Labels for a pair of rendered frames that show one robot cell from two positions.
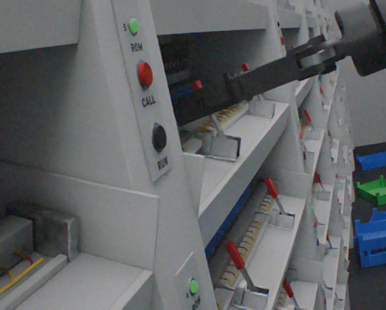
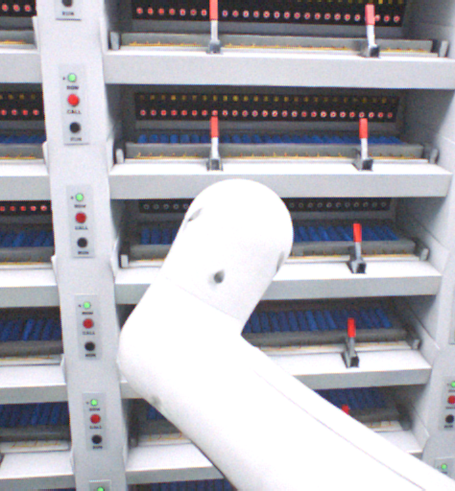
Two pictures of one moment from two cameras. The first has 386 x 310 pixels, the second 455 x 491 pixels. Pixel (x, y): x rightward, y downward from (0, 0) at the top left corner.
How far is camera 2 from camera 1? 0.78 m
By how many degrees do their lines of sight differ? 64
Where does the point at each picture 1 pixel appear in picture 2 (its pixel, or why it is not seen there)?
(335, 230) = not seen: outside the picture
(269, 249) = (299, 362)
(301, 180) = (432, 348)
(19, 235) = (45, 253)
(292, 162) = (432, 328)
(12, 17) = (10, 191)
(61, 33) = (40, 196)
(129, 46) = (73, 205)
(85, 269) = (50, 273)
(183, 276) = (80, 297)
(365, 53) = not seen: hidden behind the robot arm
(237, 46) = (426, 204)
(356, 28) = not seen: hidden behind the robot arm
